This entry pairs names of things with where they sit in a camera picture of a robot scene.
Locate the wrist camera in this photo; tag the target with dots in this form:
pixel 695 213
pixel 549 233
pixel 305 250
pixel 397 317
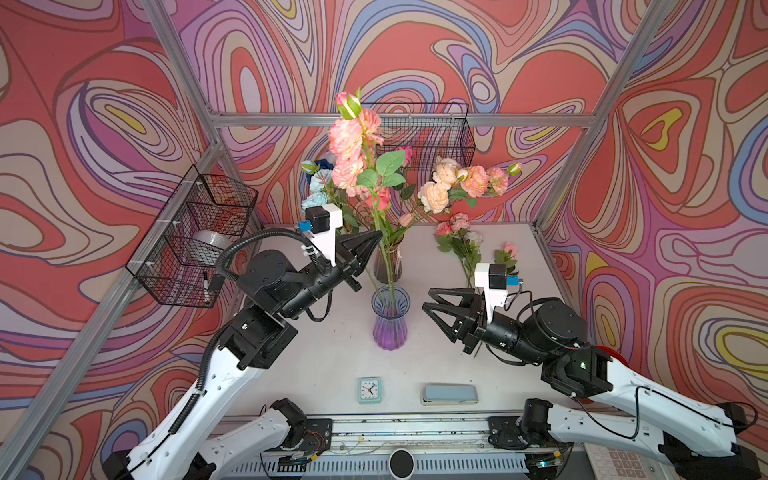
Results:
pixel 320 226
pixel 497 286

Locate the white calculator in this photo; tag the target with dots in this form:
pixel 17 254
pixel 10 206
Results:
pixel 612 463

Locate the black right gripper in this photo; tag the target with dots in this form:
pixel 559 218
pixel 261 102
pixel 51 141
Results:
pixel 469 329

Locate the black wire basket left wall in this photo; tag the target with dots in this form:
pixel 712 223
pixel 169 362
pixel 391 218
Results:
pixel 170 268

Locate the pink tulip bud stem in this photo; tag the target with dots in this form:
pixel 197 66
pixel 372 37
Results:
pixel 403 224

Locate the purple glass vase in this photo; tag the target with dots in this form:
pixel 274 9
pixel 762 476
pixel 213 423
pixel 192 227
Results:
pixel 390 306

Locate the black wire basket wall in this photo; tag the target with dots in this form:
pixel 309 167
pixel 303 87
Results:
pixel 428 129
pixel 170 268

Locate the light blue carnation stem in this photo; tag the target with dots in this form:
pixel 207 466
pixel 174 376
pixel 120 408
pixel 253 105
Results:
pixel 321 187

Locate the magenta rose stem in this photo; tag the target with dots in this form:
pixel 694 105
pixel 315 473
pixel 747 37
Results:
pixel 406 189

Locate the black wire basket back wall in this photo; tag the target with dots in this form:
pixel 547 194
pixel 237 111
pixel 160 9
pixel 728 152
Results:
pixel 428 129

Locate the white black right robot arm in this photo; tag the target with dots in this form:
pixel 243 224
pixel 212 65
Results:
pixel 617 407

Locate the pink grey glass vase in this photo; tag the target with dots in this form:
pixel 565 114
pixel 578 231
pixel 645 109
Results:
pixel 388 268

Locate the small teal alarm clock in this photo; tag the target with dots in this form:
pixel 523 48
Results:
pixel 370 390

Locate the pink peony spray stem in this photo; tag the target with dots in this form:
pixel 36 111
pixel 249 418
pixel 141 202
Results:
pixel 358 170

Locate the red plastic cup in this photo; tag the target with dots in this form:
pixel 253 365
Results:
pixel 612 354

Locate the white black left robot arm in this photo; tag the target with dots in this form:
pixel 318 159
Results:
pixel 181 446

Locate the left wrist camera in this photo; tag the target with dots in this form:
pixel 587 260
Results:
pixel 320 226

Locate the blue rose stem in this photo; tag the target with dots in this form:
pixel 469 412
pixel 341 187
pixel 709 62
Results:
pixel 324 164

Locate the coral pink rose stem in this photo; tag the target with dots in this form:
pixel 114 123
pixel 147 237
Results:
pixel 380 201

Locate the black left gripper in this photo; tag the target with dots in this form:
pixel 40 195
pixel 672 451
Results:
pixel 349 251

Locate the cream carnation stem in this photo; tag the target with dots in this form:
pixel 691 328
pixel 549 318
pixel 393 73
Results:
pixel 432 197

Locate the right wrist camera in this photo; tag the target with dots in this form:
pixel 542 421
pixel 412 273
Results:
pixel 497 286

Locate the pink carnation stem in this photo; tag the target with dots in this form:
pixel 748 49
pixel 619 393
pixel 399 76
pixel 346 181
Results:
pixel 477 182

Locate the black marker in basket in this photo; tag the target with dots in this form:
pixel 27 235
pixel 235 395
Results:
pixel 205 288

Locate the pink ranunculus spray stem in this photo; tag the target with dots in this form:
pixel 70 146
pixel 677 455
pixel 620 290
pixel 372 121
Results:
pixel 456 236

